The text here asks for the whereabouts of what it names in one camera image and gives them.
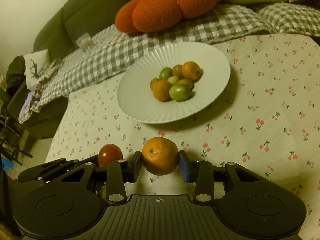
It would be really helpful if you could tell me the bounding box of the red tomato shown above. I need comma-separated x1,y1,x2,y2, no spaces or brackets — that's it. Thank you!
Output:
98,144,123,167

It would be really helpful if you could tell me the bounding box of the large orange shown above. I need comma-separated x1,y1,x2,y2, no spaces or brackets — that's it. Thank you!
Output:
142,137,179,176

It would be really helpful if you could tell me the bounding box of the pale yellow-green round fruit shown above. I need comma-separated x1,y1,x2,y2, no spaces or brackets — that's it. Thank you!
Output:
177,79,194,90

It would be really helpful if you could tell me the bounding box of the pale yellow round fruit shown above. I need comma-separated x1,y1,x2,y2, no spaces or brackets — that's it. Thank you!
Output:
167,75,180,85

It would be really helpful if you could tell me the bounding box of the olive brown tomato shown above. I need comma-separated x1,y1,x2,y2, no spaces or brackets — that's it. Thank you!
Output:
172,64,184,79

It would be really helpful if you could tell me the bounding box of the large green oval fruit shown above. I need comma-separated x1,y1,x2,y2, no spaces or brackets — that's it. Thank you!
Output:
159,67,172,80

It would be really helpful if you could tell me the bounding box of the small yellow fruit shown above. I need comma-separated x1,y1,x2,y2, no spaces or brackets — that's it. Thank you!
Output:
149,78,159,90

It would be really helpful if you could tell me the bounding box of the dark wooden chair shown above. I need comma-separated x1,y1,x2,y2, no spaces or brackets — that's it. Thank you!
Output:
1,99,32,166

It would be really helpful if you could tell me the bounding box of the dark floral cloth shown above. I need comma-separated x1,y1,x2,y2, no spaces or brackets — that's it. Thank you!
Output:
20,59,63,118

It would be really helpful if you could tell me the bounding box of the white ribbed plate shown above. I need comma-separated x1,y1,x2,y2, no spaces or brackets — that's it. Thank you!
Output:
117,42,231,124

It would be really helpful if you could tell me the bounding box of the cherry print tablecloth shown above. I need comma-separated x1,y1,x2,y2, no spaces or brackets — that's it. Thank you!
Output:
47,34,319,239

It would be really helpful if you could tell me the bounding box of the grey checkered blanket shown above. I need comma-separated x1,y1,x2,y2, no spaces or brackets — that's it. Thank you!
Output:
18,2,319,123

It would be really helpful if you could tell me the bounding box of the white printed pillow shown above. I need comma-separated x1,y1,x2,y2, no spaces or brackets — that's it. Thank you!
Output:
23,49,51,90

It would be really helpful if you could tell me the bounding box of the clear toothpick jar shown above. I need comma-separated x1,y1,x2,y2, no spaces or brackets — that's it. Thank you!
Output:
76,33,95,52

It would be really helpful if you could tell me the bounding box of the dark green sofa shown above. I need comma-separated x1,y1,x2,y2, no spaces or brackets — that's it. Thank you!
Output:
33,0,130,60

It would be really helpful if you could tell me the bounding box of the orange pumpkin cushion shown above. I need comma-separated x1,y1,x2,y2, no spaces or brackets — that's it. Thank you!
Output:
115,0,222,34

